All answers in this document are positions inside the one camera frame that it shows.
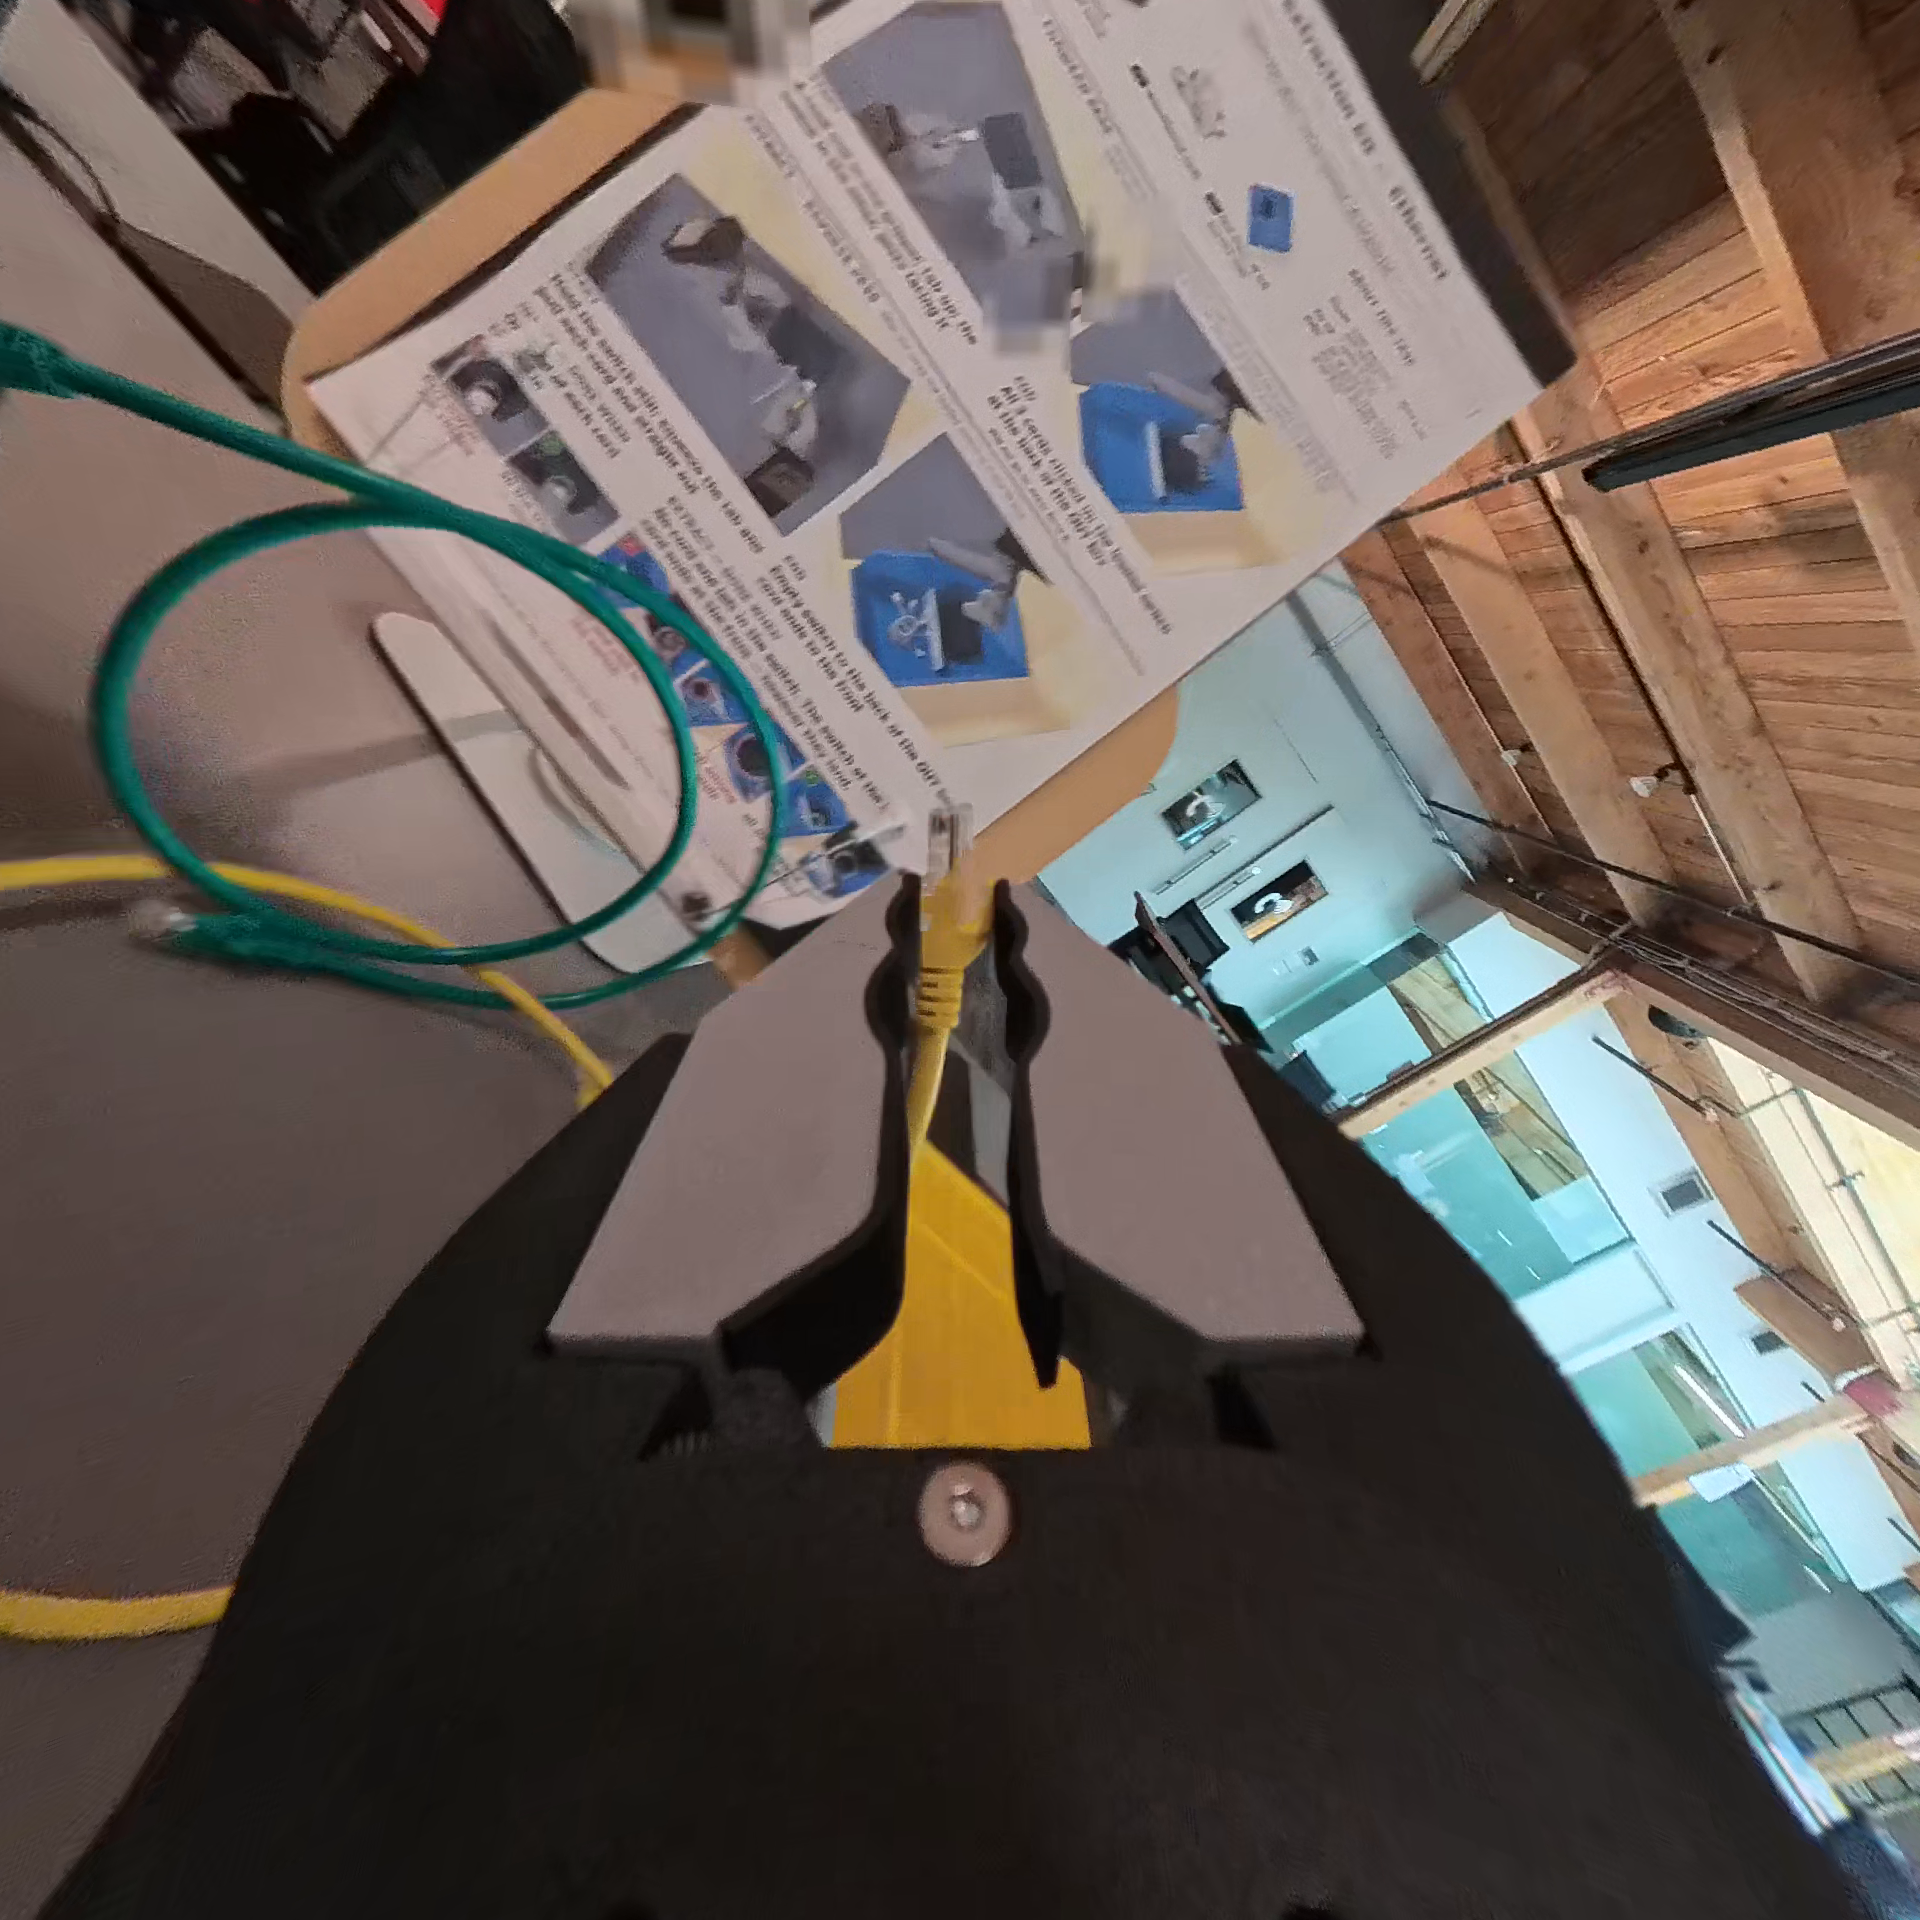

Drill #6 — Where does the printed instruction sheet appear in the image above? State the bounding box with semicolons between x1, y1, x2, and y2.
303;0;1578;934

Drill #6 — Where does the yellow ethernet cable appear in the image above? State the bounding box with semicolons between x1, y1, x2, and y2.
0;802;998;1648

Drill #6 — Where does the instruction sheet on stand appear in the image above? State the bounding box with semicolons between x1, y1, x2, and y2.
279;87;1181;991

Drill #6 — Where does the yellow plastic bin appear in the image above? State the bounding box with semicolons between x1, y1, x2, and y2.
827;1135;1094;1452

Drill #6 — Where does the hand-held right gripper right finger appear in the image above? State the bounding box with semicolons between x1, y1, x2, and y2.
991;883;1366;1392

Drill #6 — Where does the green ethernet cable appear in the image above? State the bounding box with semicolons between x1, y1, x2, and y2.
0;322;784;1011

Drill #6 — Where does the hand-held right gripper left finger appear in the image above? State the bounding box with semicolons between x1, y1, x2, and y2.
545;874;923;1392

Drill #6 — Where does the white display stand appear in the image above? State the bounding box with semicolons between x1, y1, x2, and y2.
369;610;711;976

